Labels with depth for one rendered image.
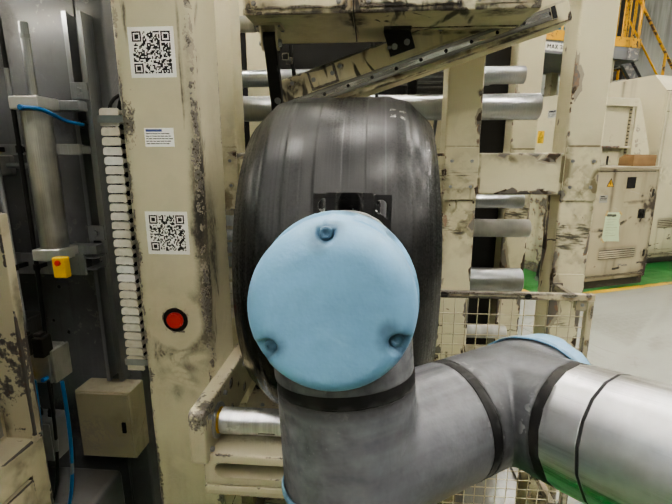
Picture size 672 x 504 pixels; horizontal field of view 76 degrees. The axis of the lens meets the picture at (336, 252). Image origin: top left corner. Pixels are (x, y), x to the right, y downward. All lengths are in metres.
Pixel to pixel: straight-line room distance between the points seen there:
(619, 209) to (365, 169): 4.78
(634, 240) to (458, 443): 5.30
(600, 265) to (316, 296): 5.10
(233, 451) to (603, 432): 0.65
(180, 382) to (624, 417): 0.76
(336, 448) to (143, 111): 0.68
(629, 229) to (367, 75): 4.56
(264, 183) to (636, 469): 0.48
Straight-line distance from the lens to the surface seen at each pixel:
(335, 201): 0.33
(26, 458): 0.91
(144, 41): 0.82
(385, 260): 0.17
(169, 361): 0.88
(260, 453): 0.81
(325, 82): 1.13
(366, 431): 0.22
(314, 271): 0.17
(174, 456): 0.99
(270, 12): 1.04
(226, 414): 0.81
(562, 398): 0.28
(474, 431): 0.27
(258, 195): 0.58
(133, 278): 0.87
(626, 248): 5.46
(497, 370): 0.30
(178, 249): 0.80
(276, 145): 0.61
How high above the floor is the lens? 1.35
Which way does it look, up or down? 13 degrees down
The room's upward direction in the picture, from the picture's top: straight up
